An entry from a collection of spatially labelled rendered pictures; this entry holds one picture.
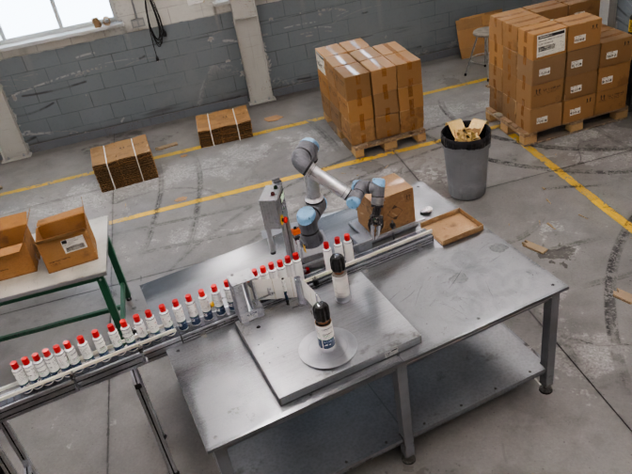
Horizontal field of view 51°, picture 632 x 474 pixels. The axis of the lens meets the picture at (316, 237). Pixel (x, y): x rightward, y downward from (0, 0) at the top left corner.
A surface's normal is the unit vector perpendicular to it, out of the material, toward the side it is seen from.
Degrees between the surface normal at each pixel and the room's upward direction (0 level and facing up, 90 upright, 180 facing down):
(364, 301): 0
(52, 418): 0
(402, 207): 90
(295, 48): 90
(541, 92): 87
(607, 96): 88
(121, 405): 0
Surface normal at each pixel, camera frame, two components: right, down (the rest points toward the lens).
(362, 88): 0.29, 0.50
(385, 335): -0.14, -0.83
